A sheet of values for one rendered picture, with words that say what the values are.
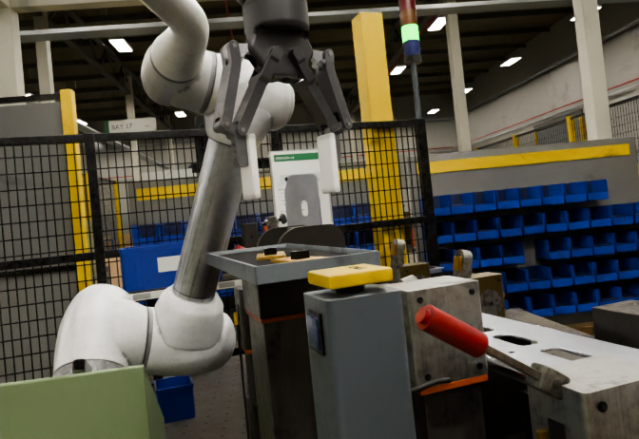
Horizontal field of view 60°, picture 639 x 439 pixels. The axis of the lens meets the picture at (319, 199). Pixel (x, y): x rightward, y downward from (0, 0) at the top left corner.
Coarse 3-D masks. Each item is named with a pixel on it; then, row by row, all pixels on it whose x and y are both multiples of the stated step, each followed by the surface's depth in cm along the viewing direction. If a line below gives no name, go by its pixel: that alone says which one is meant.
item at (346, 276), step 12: (360, 264) 52; (312, 276) 50; (324, 276) 47; (336, 276) 46; (348, 276) 46; (360, 276) 47; (372, 276) 47; (384, 276) 47; (336, 288) 46; (348, 288) 48; (360, 288) 49
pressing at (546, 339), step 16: (496, 320) 94; (512, 320) 93; (496, 336) 84; (512, 336) 84; (528, 336) 81; (544, 336) 80; (560, 336) 80; (576, 336) 79; (512, 352) 75; (528, 352) 74; (576, 352) 72; (592, 352) 71; (608, 352) 70; (624, 352) 69; (496, 368) 70; (512, 368) 67
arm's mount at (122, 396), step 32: (0, 384) 104; (32, 384) 105; (64, 384) 105; (96, 384) 106; (128, 384) 107; (0, 416) 103; (32, 416) 104; (64, 416) 105; (96, 416) 106; (128, 416) 107; (160, 416) 122
